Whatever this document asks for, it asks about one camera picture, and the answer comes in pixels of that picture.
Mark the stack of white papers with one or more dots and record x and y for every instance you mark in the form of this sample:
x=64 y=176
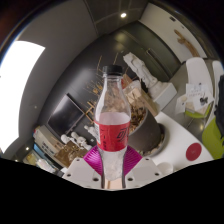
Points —
x=196 y=93

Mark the clear red-labelled plastic bottle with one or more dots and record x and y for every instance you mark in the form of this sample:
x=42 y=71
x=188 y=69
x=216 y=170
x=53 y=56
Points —
x=111 y=133

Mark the round recessed ceiling light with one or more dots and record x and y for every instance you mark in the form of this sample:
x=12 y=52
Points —
x=123 y=15

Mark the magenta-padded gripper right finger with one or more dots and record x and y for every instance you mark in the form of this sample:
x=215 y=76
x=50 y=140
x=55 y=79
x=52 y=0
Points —
x=146 y=171

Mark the flat round red coaster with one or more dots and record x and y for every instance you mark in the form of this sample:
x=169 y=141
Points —
x=193 y=151

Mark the black wall switch panel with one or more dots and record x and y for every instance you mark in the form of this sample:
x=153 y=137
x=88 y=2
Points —
x=172 y=19

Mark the dried plant in grey pot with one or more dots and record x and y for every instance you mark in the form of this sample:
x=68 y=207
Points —
x=146 y=136

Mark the white statue plinth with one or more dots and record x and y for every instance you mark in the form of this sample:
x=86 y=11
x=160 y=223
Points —
x=165 y=95

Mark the dark double door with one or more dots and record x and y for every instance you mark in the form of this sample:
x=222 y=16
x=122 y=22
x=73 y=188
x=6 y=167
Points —
x=156 y=50

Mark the wooden mannequin figure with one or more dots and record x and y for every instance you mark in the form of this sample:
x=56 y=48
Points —
x=185 y=41

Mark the long white ceiling light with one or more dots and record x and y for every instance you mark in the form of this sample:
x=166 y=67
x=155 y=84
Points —
x=16 y=93

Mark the green seat cushion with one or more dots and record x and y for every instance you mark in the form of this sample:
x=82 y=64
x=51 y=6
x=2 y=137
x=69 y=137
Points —
x=213 y=140
x=193 y=114

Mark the black wall screen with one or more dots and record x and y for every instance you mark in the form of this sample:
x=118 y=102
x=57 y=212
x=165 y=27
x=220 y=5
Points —
x=65 y=116

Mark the brown carved sculpture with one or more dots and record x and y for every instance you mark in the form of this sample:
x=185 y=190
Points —
x=71 y=151

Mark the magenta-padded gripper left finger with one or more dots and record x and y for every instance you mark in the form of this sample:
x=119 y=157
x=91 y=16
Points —
x=80 y=171

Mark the brown cardboard box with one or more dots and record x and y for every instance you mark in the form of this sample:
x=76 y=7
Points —
x=146 y=103

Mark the white cabinet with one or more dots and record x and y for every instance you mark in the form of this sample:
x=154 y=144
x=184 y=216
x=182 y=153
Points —
x=43 y=141

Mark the grey plant saucer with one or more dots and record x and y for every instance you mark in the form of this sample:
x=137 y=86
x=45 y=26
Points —
x=162 y=143

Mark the small white plaster figurine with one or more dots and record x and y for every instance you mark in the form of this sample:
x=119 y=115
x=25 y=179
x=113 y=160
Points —
x=90 y=131
x=65 y=138
x=77 y=138

